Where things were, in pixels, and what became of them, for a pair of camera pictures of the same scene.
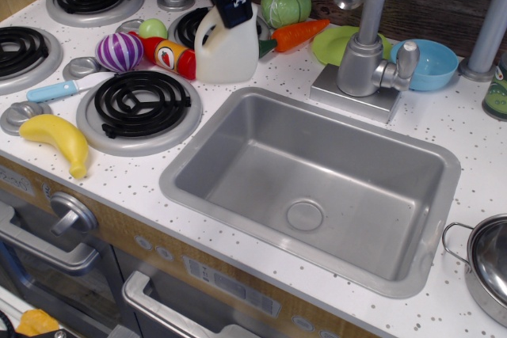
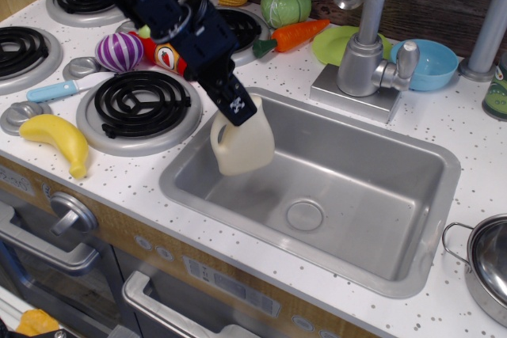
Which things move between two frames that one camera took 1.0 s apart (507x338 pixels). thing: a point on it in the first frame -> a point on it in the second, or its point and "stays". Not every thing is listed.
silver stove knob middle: (80, 66) stays
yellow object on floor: (35, 322) stays
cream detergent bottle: (233, 55) -> (245, 149)
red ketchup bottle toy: (169, 55) stays
